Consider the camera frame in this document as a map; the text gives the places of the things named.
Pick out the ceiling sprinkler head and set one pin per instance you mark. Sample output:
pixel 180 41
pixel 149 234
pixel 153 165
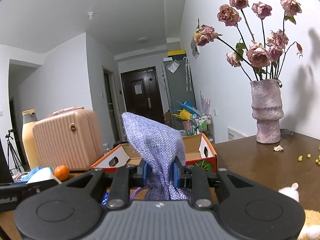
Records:
pixel 90 15

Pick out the yellow plush toy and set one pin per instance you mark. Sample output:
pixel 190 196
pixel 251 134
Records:
pixel 291 192

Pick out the fallen rose petal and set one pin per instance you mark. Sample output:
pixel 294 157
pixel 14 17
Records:
pixel 278 148

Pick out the black eyeglasses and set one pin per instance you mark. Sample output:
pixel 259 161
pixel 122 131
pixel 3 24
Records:
pixel 286 132

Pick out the orange mandarin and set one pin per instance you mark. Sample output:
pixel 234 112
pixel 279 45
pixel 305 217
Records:
pixel 61 173

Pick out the pile of blue yellow bags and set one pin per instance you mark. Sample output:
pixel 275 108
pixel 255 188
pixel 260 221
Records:
pixel 185 110

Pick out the lavender woven pouch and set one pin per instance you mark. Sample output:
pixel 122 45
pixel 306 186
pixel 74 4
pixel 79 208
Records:
pixel 155 140

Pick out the folded clear umbrella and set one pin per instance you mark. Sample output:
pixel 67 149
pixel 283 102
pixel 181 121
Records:
pixel 187 75

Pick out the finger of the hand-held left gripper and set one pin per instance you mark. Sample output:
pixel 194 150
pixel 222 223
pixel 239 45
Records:
pixel 45 185

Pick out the purple ceramic vase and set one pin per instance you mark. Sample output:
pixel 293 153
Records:
pixel 267 110

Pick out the clear water bottle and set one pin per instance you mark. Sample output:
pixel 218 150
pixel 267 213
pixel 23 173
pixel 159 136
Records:
pixel 106 148

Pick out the pink ribbed suitcase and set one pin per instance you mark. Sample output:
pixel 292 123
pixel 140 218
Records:
pixel 65 142

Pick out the yellow box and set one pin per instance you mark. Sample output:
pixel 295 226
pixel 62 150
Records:
pixel 176 53

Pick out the grey refrigerator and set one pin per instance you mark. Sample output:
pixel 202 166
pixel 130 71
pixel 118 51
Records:
pixel 177 90

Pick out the yellow thermos jug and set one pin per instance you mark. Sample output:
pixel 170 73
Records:
pixel 28 140

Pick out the wall poster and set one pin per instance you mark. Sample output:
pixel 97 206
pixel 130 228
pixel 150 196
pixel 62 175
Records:
pixel 195 47

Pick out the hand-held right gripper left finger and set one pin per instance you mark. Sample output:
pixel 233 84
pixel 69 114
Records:
pixel 143 173

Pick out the black camera tripod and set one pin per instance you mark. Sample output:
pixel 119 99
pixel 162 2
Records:
pixel 11 150

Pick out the red cardboard box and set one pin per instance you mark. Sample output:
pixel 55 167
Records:
pixel 212 158

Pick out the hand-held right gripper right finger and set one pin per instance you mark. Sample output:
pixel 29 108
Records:
pixel 176 173

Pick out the scattered yellow crumbs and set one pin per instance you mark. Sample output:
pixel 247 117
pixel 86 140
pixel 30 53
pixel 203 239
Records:
pixel 308 157

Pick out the purple wall decoration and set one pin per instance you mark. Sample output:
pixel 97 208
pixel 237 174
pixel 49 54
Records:
pixel 205 103

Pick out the dried pink roses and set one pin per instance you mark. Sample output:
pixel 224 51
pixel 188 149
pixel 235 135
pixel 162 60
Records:
pixel 258 53

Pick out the dark entrance door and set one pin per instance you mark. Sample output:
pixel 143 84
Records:
pixel 141 95

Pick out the small blue packet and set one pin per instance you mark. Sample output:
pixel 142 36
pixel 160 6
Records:
pixel 105 198

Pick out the brown cardboard carton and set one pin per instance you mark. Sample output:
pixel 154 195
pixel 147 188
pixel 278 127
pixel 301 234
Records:
pixel 168 119

